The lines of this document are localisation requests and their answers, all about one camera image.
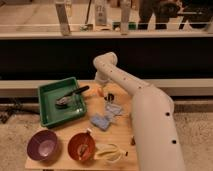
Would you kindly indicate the translucent suction gripper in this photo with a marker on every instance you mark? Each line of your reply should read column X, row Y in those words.
column 101, row 86

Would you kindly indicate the orange apple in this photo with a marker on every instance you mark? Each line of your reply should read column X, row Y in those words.
column 100, row 92

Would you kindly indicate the bunch of dark grapes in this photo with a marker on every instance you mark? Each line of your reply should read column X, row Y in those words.
column 132, row 141

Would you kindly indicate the red bowl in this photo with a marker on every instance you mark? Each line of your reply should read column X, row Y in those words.
column 81, row 147

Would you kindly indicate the small black round object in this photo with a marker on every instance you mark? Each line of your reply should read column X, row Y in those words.
column 109, row 97

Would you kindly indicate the purple bowl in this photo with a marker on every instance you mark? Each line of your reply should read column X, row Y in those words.
column 42, row 146

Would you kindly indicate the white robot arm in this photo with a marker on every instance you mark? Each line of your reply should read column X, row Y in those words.
column 155, row 134

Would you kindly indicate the banana peel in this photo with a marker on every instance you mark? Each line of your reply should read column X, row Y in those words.
column 111, row 153

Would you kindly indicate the green plastic tray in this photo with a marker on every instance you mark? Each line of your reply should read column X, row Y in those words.
column 50, row 115

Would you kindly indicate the blue sponge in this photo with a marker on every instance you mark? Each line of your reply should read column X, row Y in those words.
column 99, row 121

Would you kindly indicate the black handled spatula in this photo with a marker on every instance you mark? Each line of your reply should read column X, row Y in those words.
column 63, row 101

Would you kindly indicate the wooden board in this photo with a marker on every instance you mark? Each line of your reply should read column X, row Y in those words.
column 119, row 133

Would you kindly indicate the light blue cloth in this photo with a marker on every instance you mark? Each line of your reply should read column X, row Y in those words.
column 112, row 110

